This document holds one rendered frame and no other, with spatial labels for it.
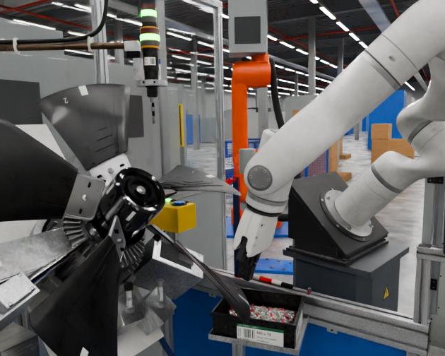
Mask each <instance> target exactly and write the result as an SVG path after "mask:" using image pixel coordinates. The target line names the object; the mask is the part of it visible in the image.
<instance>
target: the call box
mask: <svg viewBox="0 0 445 356"><path fill-rule="evenodd" d="M151 223H152V224H154V225H156V226H157V227H158V228H159V229H163V230H164V231H168V232H174V233H180V232H184V231H186V230H190V229H191V228H194V227H196V204H195V203H185V204H184V205H180V206H177V205H174V202H171V201H166V202H165V205H164V207H163V209H162V211H161V212H160V213H159V214H158V215H157V216H156V217H155V218H153V219H152V220H151V221H150V222H149V224H151Z"/></svg>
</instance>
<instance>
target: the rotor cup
mask: <svg viewBox="0 0 445 356"><path fill-rule="evenodd" d="M112 184H114V186H113V187H112V189H111V190H110V191H109V193H108V194H107V190H108V189H109V188H110V187H111V185H112ZM138 186H142V187H144V188H145V190H146V193H145V194H140V193H138V191H137V187H138ZM165 202H166V196H165V191H164V189H163V187H162V185H161V184H160V182H159V181H158V180H157V179H156V178H155V177H154V176H153V175H152V174H150V173H149V172H146V171H145V170H142V169H140V168H137V167H126V168H124V169H122V170H120V171H119V172H118V173H117V174H116V175H115V177H114V178H113V179H112V181H111V182H110V183H109V184H108V185H107V187H106V188H105V189H104V191H103V193H102V197H101V199H100V202H99V205H98V207H97V211H96V214H95V217H94V218H93V221H92V220H83V221H84V223H85V226H86V228H87V230H88V231H89V233H90V234H91V235H92V236H93V237H94V238H95V239H96V240H97V241H98V242H99V243H101V242H102V241H103V240H104V239H105V237H106V236H107V232H108V229H109V226H110V223H111V221H112V216H113V214H114V213H115V214H116V215H117V216H118V218H119V221H120V224H121V228H122V231H123V233H124V237H125V240H126V245H125V248H124V249H128V248H130V247H132V246H134V245H135V244H137V243H138V242H139V241H140V240H141V238H142V237H143V236H144V233H145V230H146V225H147V224H148V223H149V222H150V221H151V220H152V219H153V218H154V217H155V216H156V215H157V214H158V213H159V212H160V211H161V210H162V209H163V207H164V205H165ZM132 212H135V213H136V214H135V215H134V216H133V217H132V218H131V219H130V221H128V220H126V219H127V218H128V216H129V215H130V214H131V213H132Z"/></svg>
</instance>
